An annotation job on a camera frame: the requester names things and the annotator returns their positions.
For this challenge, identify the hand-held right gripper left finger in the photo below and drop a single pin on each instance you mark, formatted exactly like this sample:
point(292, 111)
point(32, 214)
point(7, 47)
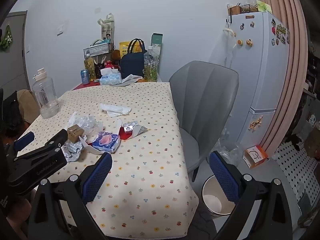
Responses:
point(97, 177)

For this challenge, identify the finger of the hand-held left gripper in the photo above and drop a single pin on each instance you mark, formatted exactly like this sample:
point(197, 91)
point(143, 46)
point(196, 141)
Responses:
point(23, 140)
point(58, 138)

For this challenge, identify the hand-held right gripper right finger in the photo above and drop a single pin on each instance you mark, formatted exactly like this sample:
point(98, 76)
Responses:
point(223, 177)

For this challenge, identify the small cardboard box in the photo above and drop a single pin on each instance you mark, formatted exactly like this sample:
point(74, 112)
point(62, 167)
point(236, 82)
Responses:
point(75, 132)

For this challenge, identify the foil wrapper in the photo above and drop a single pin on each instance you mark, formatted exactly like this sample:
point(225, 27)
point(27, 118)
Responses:
point(72, 151)

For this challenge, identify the white trash bin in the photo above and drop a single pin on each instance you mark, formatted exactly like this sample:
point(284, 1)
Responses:
point(212, 200)

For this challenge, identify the clear plastic wrapper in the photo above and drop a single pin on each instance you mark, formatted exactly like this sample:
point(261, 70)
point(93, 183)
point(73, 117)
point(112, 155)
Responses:
point(87, 125)

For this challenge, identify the pink and blue tissue pack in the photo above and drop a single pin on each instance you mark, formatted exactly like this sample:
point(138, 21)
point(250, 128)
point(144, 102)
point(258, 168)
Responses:
point(106, 142)

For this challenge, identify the silver blister pack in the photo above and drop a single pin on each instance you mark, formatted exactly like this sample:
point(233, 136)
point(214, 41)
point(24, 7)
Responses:
point(130, 125)

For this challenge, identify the person's left forearm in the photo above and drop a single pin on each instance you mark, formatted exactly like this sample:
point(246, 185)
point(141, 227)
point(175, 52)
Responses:
point(16, 227)

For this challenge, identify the clear plastic bag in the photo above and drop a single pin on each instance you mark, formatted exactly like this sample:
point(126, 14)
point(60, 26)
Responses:
point(230, 152)

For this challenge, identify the brown chair backrest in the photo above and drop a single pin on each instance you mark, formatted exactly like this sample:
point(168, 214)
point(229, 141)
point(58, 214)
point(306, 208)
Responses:
point(30, 102)

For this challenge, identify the orange and white box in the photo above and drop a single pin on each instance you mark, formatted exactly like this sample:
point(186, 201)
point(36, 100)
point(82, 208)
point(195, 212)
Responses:
point(256, 156)

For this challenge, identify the clear plastic water jug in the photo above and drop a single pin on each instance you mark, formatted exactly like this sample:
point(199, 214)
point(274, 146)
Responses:
point(46, 97)

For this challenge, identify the red packet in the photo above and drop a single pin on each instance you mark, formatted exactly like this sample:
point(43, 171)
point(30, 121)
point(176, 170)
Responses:
point(123, 133)

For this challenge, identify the floral tablecloth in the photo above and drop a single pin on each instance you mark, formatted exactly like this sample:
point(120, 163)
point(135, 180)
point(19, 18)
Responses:
point(150, 167)

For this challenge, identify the gold dragon magnet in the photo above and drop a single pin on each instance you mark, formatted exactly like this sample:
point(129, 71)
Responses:
point(255, 124)

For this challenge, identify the crumpled white tissue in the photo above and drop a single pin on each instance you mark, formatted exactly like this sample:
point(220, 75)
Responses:
point(115, 110)

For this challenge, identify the blue drink can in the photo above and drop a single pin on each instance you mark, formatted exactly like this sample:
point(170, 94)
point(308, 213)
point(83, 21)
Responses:
point(85, 77)

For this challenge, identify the small yellow oil bottle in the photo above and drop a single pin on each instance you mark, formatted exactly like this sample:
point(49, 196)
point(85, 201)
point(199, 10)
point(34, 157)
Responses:
point(90, 67)

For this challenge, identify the blue tissue box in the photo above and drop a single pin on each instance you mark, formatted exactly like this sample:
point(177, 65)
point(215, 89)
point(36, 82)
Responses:
point(110, 78)

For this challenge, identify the black pen holder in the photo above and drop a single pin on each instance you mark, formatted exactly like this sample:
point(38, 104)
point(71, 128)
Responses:
point(98, 70)

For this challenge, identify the grey door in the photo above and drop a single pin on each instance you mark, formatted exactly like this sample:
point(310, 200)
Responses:
point(15, 62)

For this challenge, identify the grey upholstered chair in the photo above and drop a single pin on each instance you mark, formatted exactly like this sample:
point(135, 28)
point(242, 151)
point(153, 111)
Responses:
point(202, 100)

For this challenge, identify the grey booklet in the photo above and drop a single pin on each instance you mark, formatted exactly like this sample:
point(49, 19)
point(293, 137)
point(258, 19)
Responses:
point(122, 84)

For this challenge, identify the red pouch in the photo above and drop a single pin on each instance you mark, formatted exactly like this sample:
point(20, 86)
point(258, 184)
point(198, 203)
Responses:
point(108, 64)

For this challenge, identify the white cloth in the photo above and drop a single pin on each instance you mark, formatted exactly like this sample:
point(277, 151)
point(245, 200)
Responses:
point(130, 78)

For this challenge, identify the brown shipping carton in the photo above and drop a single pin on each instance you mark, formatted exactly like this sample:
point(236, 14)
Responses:
point(312, 142)

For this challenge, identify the brown plush toy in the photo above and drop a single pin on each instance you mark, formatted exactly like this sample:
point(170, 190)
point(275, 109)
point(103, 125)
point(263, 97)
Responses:
point(115, 54)

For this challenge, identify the orange packet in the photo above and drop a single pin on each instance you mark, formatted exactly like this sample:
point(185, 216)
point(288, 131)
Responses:
point(143, 80)

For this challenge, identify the navy lunch bag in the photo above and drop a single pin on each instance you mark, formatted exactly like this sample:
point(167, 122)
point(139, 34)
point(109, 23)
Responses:
point(132, 65)

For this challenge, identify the yellow snack packet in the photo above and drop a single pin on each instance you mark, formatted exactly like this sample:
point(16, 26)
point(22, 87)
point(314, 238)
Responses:
point(123, 48)

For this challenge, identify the white refrigerator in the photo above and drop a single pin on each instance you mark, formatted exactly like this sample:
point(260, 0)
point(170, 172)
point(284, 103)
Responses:
point(260, 67)

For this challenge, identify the large clear plastic bottle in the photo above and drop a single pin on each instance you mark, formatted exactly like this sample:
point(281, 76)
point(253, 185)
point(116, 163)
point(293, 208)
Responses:
point(150, 67)

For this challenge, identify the white printed tote bag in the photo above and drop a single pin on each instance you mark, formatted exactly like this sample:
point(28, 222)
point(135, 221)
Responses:
point(108, 30)

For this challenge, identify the cluttered dark shelf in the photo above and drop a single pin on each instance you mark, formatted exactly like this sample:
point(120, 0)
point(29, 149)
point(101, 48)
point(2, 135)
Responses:
point(312, 80)

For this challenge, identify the round orange magnet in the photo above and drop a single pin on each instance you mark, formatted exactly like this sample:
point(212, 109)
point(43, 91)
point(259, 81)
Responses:
point(240, 42)

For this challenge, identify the yellow figure magnet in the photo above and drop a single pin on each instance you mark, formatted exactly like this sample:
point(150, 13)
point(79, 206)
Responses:
point(248, 42)

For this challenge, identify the tall green box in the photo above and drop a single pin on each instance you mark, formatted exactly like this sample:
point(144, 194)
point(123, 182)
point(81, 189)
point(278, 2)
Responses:
point(157, 40)

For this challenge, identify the pink curtain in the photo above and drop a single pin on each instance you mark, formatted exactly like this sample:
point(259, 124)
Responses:
point(295, 55)

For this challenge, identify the white hanging bag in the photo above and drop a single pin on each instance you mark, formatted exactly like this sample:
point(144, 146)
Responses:
point(228, 33)

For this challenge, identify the cluster of fridge magnets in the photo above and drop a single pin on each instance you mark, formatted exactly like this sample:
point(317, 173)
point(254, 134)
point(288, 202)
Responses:
point(281, 33)

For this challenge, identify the brown wicker basket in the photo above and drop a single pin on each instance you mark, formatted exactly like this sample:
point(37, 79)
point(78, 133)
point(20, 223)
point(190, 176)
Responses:
point(234, 10)

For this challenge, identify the light green box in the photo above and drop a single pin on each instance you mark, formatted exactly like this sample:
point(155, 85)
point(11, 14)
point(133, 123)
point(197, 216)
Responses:
point(263, 6)

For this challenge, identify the green wall hanging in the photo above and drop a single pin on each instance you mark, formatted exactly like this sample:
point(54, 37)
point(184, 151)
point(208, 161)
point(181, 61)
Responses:
point(6, 38)

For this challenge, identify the white light switch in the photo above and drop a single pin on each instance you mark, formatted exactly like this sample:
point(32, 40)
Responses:
point(60, 29)

